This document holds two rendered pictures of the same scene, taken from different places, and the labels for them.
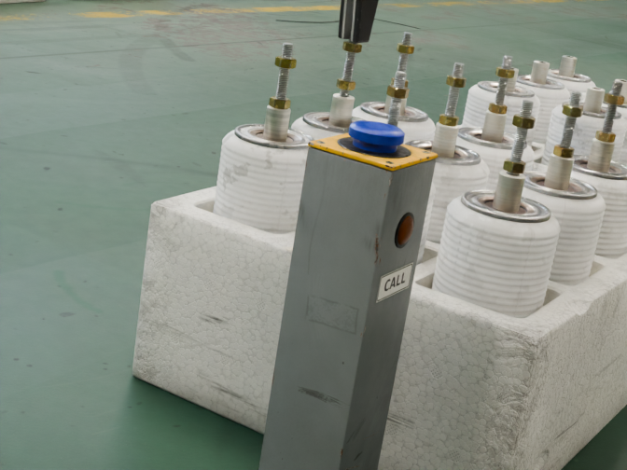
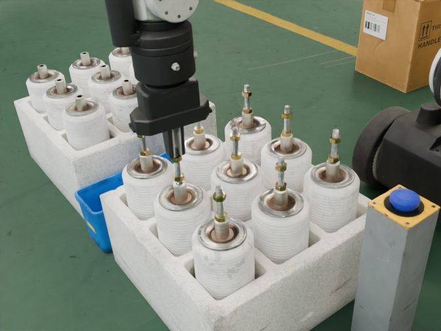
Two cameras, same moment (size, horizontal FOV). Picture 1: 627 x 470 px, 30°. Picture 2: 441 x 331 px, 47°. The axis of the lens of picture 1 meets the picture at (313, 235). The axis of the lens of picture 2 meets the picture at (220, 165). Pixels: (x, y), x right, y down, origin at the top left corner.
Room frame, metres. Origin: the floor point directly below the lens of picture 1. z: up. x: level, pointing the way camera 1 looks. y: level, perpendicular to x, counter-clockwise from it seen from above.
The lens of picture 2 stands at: (0.80, 0.57, 0.77)
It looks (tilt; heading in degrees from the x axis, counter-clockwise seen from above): 34 degrees down; 297
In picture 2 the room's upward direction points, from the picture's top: 4 degrees counter-clockwise
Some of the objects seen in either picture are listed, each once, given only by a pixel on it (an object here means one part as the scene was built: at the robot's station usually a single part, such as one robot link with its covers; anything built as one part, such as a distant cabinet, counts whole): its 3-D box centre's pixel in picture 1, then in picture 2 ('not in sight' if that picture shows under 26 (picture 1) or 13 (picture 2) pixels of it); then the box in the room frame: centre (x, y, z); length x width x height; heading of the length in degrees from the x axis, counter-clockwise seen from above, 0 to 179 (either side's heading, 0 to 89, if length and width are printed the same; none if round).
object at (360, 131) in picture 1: (375, 140); (403, 201); (0.82, -0.03, 0.32); 0.04 x 0.04 x 0.02
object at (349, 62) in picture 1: (348, 66); (177, 168); (1.17, -0.01, 0.31); 0.01 x 0.01 x 0.08
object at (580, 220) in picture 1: (535, 278); (285, 186); (1.05, -0.21, 0.16); 0.10 x 0.10 x 0.18
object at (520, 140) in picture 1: (518, 145); (334, 149); (0.95, -0.16, 0.31); 0.01 x 0.01 x 0.08
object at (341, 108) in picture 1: (341, 112); (180, 190); (1.17, -0.01, 0.26); 0.02 x 0.02 x 0.03
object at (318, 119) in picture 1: (339, 124); (181, 197); (1.17, -0.01, 0.25); 0.08 x 0.08 x 0.01
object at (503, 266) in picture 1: (484, 307); (329, 216); (0.95, -0.16, 0.16); 0.10 x 0.10 x 0.18
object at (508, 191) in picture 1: (508, 192); (332, 169); (0.95, -0.16, 0.26); 0.02 x 0.02 x 0.03
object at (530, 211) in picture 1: (505, 207); (332, 175); (0.95, -0.16, 0.25); 0.08 x 0.08 x 0.01
